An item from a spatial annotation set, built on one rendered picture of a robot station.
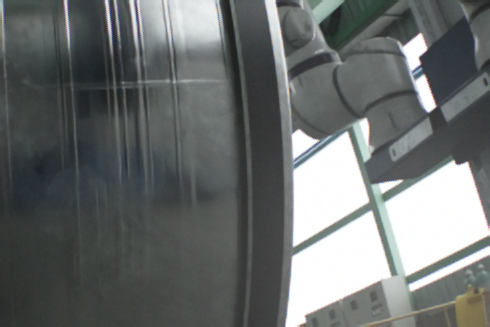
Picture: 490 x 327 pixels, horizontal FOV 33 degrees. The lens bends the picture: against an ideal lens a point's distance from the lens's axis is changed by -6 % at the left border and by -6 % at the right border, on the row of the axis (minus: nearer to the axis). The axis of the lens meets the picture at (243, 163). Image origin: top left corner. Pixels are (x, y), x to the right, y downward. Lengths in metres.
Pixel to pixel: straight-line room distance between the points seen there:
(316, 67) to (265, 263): 1.48
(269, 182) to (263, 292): 0.10
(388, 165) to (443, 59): 0.30
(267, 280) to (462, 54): 1.36
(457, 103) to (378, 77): 0.33
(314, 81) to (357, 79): 0.13
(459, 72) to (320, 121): 0.40
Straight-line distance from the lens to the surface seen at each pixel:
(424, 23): 2.20
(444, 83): 2.09
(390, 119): 2.04
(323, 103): 2.17
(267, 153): 0.72
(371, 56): 2.10
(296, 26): 1.90
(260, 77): 0.73
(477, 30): 1.76
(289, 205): 0.74
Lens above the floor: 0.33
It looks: 17 degrees up
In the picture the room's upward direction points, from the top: 16 degrees counter-clockwise
